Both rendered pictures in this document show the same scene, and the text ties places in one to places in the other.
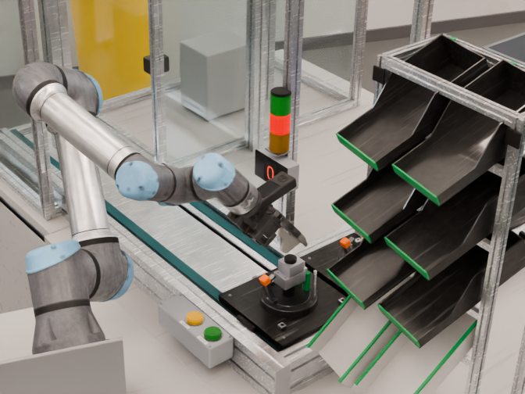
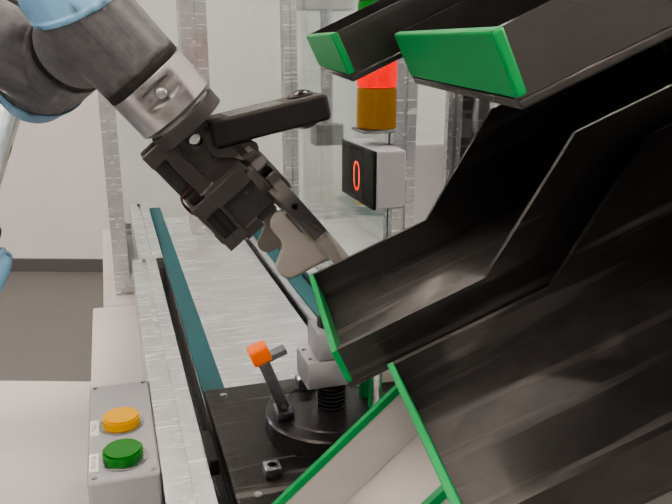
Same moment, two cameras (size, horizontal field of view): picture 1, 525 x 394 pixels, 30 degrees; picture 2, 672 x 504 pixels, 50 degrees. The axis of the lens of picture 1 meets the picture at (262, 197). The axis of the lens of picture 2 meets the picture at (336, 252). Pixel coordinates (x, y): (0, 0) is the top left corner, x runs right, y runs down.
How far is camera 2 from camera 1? 165 cm
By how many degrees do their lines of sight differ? 25
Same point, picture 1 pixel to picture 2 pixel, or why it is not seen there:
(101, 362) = not seen: outside the picture
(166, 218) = (251, 301)
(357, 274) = (388, 295)
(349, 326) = (387, 483)
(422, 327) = (535, 477)
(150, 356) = (47, 489)
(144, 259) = (147, 327)
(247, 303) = (242, 414)
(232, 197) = (106, 62)
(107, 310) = (64, 404)
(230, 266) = (293, 368)
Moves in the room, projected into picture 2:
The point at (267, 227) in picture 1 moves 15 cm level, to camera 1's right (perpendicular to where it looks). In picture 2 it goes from (231, 190) to (393, 205)
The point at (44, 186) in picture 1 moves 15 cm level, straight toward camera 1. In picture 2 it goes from (114, 241) to (78, 263)
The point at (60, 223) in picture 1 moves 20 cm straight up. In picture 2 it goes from (129, 299) to (121, 202)
